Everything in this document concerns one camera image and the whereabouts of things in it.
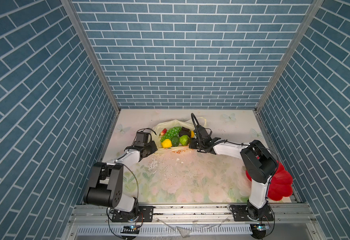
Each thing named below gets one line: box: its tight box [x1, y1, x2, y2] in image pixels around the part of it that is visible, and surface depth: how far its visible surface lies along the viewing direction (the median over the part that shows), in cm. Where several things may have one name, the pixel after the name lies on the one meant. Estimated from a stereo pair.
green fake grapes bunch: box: [160, 126, 182, 143], surface depth 104 cm
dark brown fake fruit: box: [179, 126, 191, 137], surface depth 104 cm
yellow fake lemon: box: [161, 138, 173, 149], surface depth 98 cm
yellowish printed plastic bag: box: [152, 120, 196, 154], surface depth 97 cm
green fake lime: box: [179, 134, 190, 146], surface depth 98 cm
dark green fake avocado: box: [171, 135, 180, 147], surface depth 98 cm
